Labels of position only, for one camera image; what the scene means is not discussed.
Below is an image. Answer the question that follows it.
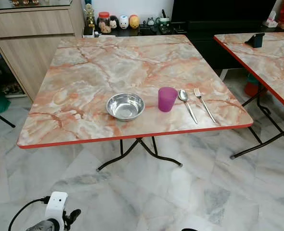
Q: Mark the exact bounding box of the black television screen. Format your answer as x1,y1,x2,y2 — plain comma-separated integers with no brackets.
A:
171,0,278,23

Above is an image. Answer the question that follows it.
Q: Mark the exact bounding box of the red lidded glass jar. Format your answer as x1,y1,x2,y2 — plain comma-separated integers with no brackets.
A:
98,12,111,35

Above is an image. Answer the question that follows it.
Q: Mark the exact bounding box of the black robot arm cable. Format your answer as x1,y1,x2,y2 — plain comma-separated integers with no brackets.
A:
8,196,51,231

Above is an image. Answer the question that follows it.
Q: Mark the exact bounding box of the red plastic bucket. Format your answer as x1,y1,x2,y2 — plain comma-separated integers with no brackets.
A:
244,73,267,98

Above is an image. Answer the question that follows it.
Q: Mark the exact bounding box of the stainless steel bowl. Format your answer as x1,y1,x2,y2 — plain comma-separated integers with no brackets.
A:
106,93,145,122

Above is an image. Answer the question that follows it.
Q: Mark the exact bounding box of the yellow orange round figurine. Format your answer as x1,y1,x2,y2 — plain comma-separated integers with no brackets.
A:
129,14,140,29

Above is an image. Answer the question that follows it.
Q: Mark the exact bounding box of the light wooden cabinet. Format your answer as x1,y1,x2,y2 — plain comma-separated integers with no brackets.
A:
0,0,85,102

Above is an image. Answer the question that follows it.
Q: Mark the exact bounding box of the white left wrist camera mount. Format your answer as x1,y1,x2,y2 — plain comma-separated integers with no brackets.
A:
44,192,69,231

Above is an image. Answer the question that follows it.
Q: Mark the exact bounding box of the gold trophy figurine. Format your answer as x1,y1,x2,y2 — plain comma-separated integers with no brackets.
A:
84,3,96,36

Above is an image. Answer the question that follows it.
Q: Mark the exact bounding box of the white egg shaped figurine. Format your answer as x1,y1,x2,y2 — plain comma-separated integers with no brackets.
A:
118,15,129,30

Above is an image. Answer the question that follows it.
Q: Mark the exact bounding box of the purple plastic cup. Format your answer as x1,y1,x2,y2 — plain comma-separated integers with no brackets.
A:
158,87,179,113

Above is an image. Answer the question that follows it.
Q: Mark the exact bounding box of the silver metal spoon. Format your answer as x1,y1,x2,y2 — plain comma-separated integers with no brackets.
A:
179,90,199,125

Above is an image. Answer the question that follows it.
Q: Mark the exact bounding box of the silver metal fork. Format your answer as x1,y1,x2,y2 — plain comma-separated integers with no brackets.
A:
194,88,217,124

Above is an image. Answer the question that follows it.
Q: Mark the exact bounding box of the dark phone on stand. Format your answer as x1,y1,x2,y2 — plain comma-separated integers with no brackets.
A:
245,33,266,49

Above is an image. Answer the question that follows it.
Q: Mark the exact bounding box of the marble pattern folding table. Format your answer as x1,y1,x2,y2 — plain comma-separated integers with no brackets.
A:
17,35,254,172
213,33,284,160

